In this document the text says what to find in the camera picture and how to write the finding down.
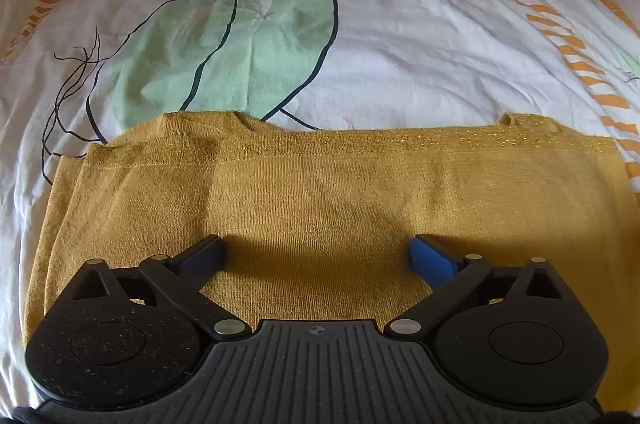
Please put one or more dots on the yellow knit sweater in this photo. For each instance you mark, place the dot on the yellow knit sweater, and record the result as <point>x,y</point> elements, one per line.
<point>325,184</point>

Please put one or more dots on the white leaf-print bed sheet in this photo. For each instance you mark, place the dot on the white leaf-print bed sheet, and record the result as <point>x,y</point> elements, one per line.
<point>390,44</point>

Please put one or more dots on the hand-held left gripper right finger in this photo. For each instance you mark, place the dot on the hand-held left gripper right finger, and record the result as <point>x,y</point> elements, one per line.
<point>431,257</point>

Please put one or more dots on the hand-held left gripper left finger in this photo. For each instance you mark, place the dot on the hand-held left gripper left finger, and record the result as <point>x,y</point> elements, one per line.
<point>202,257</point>

